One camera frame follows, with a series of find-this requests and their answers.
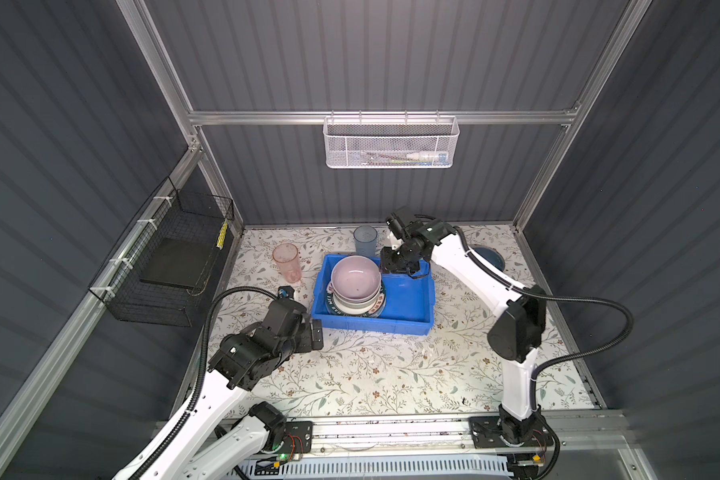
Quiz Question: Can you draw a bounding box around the light green bowl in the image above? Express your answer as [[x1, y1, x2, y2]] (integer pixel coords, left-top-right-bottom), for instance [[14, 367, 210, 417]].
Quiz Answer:
[[332, 292, 386, 315]]

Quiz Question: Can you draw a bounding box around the green rimmed white plate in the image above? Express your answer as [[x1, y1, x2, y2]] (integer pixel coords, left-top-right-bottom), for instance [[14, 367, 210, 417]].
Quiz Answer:
[[325, 287, 387, 318]]

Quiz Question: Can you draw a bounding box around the pink ceramic bowl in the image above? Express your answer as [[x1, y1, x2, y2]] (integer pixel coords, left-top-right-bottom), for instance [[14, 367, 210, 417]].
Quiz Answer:
[[331, 255, 382, 301]]

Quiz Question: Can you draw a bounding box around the pink plastic cup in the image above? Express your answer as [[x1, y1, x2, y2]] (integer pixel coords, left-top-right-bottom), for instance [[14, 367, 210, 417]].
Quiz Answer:
[[272, 243, 302, 284]]

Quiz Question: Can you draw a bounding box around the dark blue ceramic bowl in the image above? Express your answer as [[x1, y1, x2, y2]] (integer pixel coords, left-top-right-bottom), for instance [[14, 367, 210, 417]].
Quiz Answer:
[[473, 246, 506, 272]]

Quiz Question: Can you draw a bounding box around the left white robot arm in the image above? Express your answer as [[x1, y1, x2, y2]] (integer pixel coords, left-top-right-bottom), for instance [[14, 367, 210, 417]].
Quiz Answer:
[[115, 298, 324, 479]]

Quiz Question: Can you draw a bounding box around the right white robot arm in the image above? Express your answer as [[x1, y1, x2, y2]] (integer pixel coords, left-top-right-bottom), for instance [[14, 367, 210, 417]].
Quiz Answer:
[[381, 214, 546, 444]]

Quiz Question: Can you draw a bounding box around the blue plastic bin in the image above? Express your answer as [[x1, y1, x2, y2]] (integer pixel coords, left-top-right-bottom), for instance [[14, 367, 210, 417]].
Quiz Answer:
[[311, 254, 436, 336]]

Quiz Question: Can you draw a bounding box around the blue plastic cup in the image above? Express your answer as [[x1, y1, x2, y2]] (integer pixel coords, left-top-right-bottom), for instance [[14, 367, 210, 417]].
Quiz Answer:
[[353, 225, 378, 257]]

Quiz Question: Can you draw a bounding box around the white tube in basket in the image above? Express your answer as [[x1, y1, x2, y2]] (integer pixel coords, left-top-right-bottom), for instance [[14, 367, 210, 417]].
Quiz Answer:
[[406, 151, 449, 165]]

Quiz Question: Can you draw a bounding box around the black pad in basket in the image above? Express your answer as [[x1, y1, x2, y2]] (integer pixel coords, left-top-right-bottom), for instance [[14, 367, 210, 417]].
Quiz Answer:
[[140, 238, 211, 289]]

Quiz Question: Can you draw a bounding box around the yellow tag on basket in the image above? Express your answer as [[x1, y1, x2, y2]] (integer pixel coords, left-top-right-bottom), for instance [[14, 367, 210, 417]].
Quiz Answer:
[[215, 220, 228, 250]]

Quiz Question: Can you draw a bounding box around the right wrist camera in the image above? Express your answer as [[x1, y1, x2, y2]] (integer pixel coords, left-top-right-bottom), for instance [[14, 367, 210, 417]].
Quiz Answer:
[[385, 206, 417, 249]]

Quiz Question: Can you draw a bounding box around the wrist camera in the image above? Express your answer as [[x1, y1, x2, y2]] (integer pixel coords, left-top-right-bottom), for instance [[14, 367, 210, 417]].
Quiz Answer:
[[277, 285, 295, 303], [385, 206, 417, 249]]

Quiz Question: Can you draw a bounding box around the left black corrugated cable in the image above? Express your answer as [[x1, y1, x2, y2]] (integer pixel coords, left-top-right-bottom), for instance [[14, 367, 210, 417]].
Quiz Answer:
[[125, 285, 280, 480]]

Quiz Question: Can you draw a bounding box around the black corrugated cable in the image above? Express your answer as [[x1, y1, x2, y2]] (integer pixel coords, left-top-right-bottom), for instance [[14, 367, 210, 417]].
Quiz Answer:
[[452, 225, 635, 480], [125, 285, 280, 480]]

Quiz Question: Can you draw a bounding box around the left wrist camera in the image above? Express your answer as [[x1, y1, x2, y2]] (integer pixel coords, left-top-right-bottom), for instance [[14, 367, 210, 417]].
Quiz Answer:
[[277, 285, 295, 303]]

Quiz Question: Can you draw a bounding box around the white wire mesh basket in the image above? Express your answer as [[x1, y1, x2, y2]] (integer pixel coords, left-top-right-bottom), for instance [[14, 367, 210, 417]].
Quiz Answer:
[[322, 113, 460, 169]]

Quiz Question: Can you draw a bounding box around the black wire basket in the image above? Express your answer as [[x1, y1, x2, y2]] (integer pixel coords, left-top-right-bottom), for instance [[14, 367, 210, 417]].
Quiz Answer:
[[89, 182, 235, 327]]

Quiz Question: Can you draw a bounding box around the right black corrugated cable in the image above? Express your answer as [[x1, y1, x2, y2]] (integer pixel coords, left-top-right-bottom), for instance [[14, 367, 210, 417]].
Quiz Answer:
[[452, 225, 635, 480]]

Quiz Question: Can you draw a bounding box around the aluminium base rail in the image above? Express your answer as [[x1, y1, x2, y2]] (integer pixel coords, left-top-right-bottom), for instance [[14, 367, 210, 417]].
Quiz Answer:
[[201, 410, 656, 479]]

